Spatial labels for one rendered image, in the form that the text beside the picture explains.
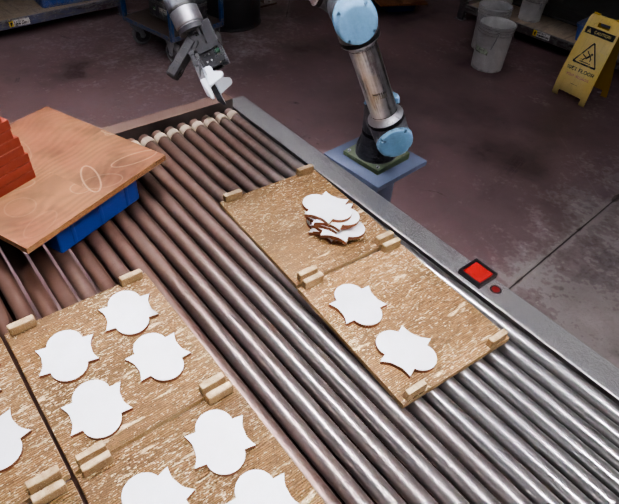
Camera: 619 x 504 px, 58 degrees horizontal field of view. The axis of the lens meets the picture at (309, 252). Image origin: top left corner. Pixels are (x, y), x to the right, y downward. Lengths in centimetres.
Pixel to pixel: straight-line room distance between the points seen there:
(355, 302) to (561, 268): 197
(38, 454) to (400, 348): 79
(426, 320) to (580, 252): 206
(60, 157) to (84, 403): 80
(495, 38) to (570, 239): 212
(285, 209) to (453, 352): 66
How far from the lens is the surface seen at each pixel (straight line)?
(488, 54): 509
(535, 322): 157
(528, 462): 132
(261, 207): 170
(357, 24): 161
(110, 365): 134
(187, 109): 217
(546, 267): 322
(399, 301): 146
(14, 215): 162
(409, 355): 134
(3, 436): 130
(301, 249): 156
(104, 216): 170
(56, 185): 169
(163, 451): 121
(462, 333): 144
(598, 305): 314
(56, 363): 137
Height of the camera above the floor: 199
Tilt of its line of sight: 43 degrees down
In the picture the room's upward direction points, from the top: 5 degrees clockwise
